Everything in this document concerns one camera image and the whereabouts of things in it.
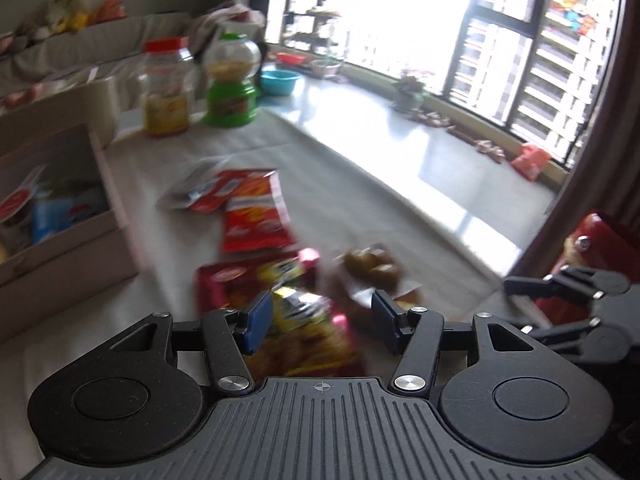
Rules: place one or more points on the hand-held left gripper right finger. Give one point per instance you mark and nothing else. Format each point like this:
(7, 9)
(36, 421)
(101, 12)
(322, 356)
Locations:
(384, 317)

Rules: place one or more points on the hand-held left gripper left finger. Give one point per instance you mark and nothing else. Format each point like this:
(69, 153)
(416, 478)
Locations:
(260, 317)

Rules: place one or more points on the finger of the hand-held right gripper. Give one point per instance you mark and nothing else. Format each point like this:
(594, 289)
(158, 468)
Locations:
(565, 282)
(585, 340)

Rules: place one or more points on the red yellow snack packet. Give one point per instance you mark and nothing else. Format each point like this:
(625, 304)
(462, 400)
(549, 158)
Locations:
(305, 330)

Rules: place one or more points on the clear bag of brown snacks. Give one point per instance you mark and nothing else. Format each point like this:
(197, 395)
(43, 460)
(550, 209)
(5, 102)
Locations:
(370, 265)

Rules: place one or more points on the orange red chips packet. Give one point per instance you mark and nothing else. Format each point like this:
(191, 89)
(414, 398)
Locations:
(255, 220)

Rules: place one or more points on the red packet with white label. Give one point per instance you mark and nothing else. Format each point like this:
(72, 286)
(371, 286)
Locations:
(235, 185)

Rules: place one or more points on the pink hinged box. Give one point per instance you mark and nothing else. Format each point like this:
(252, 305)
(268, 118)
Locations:
(75, 270)

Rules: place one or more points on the blue snack packet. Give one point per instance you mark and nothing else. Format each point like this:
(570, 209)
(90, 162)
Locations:
(65, 220)

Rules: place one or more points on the red white striped packet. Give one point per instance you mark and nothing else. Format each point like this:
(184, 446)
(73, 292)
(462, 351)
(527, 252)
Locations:
(20, 195)

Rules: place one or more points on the red chair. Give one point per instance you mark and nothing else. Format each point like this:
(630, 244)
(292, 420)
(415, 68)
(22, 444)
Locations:
(600, 245)

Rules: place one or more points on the white tablecloth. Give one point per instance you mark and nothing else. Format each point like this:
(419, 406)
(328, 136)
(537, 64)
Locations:
(165, 240)

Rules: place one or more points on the small clay figurines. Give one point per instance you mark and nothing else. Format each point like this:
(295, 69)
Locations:
(477, 145)
(432, 119)

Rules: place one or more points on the brown curtain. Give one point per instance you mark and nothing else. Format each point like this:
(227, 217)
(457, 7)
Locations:
(600, 110)

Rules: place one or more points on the small potted plant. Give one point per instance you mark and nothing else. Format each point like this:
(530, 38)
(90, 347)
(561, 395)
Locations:
(409, 92)

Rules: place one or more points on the green candy dispenser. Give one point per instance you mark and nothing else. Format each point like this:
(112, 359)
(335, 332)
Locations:
(230, 90)

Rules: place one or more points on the blue bowl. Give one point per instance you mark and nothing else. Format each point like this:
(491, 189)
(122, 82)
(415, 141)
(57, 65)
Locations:
(280, 82)

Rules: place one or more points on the plastic jar with red lid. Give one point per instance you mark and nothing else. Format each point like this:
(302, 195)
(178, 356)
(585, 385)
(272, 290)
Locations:
(167, 95)

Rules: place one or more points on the red basin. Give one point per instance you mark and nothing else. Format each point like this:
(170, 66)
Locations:
(290, 58)

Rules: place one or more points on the large window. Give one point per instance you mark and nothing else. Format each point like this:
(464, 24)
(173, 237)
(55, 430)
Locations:
(475, 35)

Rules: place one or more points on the metal shelf rack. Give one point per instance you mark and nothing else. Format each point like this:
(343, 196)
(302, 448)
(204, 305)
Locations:
(317, 30)

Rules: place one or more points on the white plastic bag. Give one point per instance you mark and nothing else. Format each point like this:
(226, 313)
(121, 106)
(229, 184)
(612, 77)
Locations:
(230, 20)

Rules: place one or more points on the grey covered sofa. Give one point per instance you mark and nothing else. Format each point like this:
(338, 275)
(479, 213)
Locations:
(100, 45)

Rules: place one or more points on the orange plush toy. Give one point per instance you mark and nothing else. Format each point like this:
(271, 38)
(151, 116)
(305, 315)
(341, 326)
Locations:
(107, 10)

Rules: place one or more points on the yellow white plush toy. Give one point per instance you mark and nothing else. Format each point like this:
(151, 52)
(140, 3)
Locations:
(70, 10)

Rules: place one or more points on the grey plush toy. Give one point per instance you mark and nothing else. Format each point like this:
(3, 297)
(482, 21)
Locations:
(32, 31)

